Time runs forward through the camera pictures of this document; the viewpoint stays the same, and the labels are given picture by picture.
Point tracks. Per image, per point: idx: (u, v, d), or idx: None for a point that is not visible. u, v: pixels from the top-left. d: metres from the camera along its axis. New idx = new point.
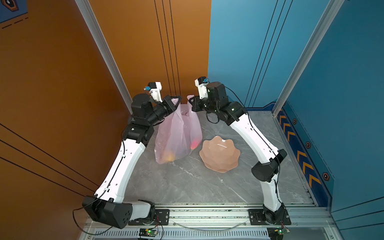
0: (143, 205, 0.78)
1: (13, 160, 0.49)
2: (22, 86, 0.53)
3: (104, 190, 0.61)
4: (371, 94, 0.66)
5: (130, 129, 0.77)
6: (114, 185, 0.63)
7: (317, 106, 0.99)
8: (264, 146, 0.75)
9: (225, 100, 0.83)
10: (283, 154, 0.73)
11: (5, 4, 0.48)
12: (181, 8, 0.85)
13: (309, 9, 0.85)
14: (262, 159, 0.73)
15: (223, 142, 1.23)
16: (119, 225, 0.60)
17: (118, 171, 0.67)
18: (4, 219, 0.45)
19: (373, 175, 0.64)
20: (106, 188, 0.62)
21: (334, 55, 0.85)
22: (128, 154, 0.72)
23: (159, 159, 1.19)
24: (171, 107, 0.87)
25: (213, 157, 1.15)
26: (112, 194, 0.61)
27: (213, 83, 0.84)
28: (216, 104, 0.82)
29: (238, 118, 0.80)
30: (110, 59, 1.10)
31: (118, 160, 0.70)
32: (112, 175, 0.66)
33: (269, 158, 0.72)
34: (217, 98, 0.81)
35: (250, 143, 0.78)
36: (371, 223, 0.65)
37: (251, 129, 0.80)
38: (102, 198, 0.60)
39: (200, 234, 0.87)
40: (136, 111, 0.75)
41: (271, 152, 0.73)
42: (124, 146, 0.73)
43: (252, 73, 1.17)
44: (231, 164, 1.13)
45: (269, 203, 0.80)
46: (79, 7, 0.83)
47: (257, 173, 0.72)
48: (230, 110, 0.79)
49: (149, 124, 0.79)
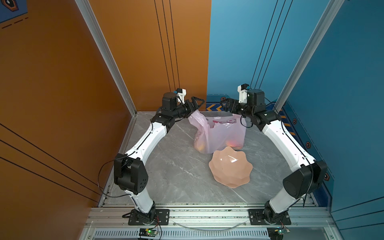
0: (148, 199, 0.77)
1: (12, 161, 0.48)
2: (21, 86, 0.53)
3: (133, 150, 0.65)
4: (372, 93, 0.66)
5: (158, 116, 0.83)
6: (142, 149, 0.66)
7: (317, 106, 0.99)
8: (296, 152, 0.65)
9: (262, 107, 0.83)
10: (321, 167, 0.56)
11: (6, 3, 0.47)
12: (182, 8, 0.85)
13: (310, 10, 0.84)
14: (294, 166, 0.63)
15: (234, 154, 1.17)
16: (137, 188, 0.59)
17: (146, 141, 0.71)
18: (4, 220, 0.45)
19: (373, 175, 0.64)
20: (135, 149, 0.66)
21: (334, 55, 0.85)
22: (155, 131, 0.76)
23: (194, 143, 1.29)
24: (191, 108, 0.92)
25: (222, 170, 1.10)
26: (139, 154, 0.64)
27: (254, 89, 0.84)
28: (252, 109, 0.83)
29: (270, 122, 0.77)
30: (110, 59, 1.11)
31: (146, 134, 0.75)
32: (140, 142, 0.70)
33: (302, 165, 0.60)
34: (254, 103, 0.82)
35: (281, 149, 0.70)
36: (371, 223, 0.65)
37: (283, 133, 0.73)
38: (131, 156, 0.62)
39: (200, 234, 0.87)
40: (165, 103, 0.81)
41: (304, 159, 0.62)
42: (151, 125, 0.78)
43: (249, 83, 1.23)
44: (241, 178, 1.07)
45: (275, 205, 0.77)
46: (79, 6, 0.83)
47: (289, 186, 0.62)
48: (263, 115, 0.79)
49: (173, 116, 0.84)
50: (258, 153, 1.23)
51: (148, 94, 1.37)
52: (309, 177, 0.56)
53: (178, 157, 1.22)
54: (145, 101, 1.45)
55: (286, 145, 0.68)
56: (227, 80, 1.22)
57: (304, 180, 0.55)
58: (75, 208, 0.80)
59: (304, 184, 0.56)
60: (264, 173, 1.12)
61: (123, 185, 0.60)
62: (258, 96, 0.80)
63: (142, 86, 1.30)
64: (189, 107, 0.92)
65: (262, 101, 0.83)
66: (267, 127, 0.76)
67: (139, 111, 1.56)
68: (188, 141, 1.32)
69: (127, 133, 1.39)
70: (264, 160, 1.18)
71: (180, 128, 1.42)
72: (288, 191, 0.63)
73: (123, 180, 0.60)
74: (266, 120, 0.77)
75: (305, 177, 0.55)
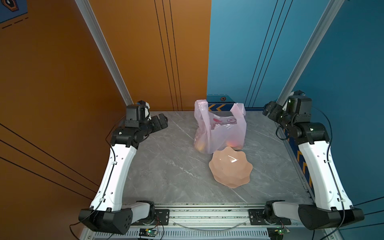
0: (143, 206, 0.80)
1: (13, 160, 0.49)
2: (22, 86, 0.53)
3: (100, 201, 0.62)
4: (372, 94, 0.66)
5: (118, 133, 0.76)
6: (110, 194, 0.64)
7: (317, 106, 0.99)
8: (332, 189, 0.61)
9: (306, 117, 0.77)
10: (354, 214, 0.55)
11: (5, 4, 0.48)
12: (181, 8, 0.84)
13: (310, 10, 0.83)
14: (323, 203, 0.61)
15: (234, 153, 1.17)
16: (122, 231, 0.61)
17: (112, 180, 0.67)
18: (4, 220, 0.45)
19: (373, 175, 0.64)
20: (102, 199, 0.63)
21: (335, 55, 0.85)
22: (119, 160, 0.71)
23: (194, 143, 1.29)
24: (158, 126, 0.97)
25: (223, 170, 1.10)
26: (109, 203, 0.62)
27: (301, 96, 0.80)
28: (292, 118, 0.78)
29: (313, 141, 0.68)
30: (110, 59, 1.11)
31: (110, 167, 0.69)
32: (106, 185, 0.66)
33: (332, 206, 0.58)
34: (297, 112, 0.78)
35: (315, 178, 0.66)
36: (371, 223, 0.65)
37: (324, 161, 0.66)
38: (100, 208, 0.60)
39: (200, 234, 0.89)
40: (130, 112, 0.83)
41: (338, 201, 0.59)
42: (113, 152, 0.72)
43: (250, 83, 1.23)
44: (241, 178, 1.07)
45: (278, 210, 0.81)
46: (79, 6, 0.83)
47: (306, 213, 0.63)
48: (307, 129, 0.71)
49: (138, 128, 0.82)
50: (259, 153, 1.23)
51: (148, 94, 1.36)
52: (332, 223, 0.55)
53: (178, 157, 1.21)
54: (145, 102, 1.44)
55: (323, 178, 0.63)
56: (227, 80, 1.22)
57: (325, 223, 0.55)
58: (76, 208, 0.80)
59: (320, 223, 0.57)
60: (264, 173, 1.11)
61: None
62: (302, 102, 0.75)
63: (143, 86, 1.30)
64: (156, 123, 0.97)
65: (306, 110, 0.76)
66: (309, 148, 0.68)
67: None
68: (188, 141, 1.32)
69: None
70: (264, 160, 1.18)
71: (180, 128, 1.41)
72: (303, 221, 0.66)
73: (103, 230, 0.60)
74: (310, 133, 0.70)
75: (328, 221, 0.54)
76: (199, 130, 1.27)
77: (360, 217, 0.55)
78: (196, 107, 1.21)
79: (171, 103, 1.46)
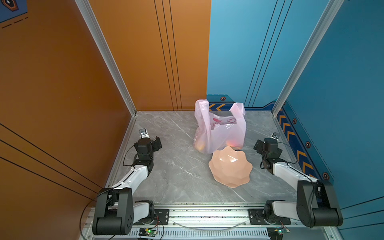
0: (142, 209, 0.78)
1: (13, 160, 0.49)
2: (21, 86, 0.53)
3: (119, 184, 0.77)
4: (371, 94, 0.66)
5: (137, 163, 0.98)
6: (128, 182, 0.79)
7: (317, 106, 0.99)
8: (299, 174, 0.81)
9: (275, 155, 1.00)
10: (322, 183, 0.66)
11: (6, 4, 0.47)
12: (181, 7, 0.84)
13: (311, 10, 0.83)
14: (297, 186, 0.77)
15: (234, 153, 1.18)
16: (124, 227, 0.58)
17: (131, 175, 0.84)
18: (4, 220, 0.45)
19: (372, 176, 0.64)
20: (122, 183, 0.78)
21: (334, 55, 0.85)
22: (138, 169, 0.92)
23: (194, 143, 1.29)
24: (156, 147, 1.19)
25: (223, 170, 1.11)
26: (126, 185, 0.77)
27: (271, 138, 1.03)
28: (265, 155, 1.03)
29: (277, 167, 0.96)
30: (110, 59, 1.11)
31: (130, 171, 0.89)
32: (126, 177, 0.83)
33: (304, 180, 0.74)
34: (268, 151, 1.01)
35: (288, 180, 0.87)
36: (370, 223, 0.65)
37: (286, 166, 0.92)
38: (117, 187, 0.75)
39: (200, 234, 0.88)
40: (142, 148, 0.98)
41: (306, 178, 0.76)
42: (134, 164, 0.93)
43: (250, 83, 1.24)
44: (241, 178, 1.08)
45: (278, 210, 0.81)
46: (79, 7, 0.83)
47: (302, 212, 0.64)
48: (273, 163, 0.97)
49: (150, 159, 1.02)
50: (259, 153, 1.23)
51: (148, 94, 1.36)
52: (311, 190, 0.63)
53: (178, 157, 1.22)
54: (145, 102, 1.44)
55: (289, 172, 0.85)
56: (227, 80, 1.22)
57: (308, 193, 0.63)
58: (75, 208, 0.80)
59: (310, 199, 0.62)
60: (264, 173, 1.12)
61: (107, 225, 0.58)
62: (270, 145, 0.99)
63: (142, 87, 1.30)
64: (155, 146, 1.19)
65: (275, 148, 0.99)
66: (275, 166, 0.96)
67: (139, 111, 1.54)
68: (188, 141, 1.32)
69: (127, 133, 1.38)
70: None
71: (180, 128, 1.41)
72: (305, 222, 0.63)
73: (107, 219, 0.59)
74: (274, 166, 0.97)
75: (308, 189, 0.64)
76: (199, 130, 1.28)
77: (328, 184, 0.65)
78: (197, 107, 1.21)
79: (171, 103, 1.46)
